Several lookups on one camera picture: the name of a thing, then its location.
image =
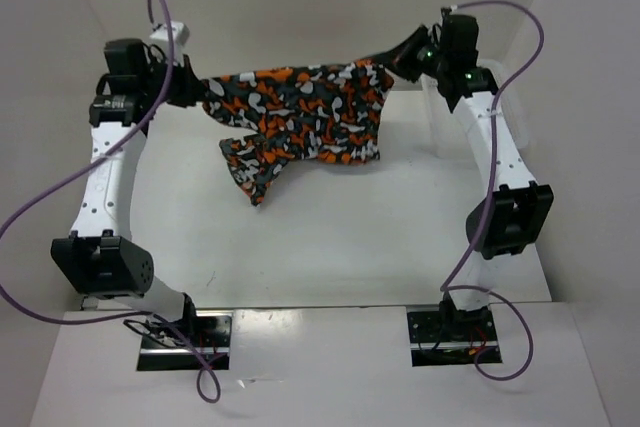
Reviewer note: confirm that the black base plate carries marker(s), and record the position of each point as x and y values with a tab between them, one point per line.
160	350
436	341

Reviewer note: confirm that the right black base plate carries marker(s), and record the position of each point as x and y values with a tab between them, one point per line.
436	341

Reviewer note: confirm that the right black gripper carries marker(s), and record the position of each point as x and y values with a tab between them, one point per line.
402	59

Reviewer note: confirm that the orange camouflage shorts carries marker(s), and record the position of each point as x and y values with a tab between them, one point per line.
328	113

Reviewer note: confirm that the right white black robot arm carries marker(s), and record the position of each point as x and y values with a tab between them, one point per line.
515	205

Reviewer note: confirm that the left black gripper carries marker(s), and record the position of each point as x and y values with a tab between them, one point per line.
190	87

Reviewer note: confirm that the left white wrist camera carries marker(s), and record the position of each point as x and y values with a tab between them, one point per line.
176	31

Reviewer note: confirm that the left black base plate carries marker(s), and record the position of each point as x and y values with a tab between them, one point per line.
160	350

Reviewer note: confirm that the white plastic basket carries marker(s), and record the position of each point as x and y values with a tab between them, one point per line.
447	136

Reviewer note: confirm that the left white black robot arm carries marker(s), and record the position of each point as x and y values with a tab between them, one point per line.
98	256

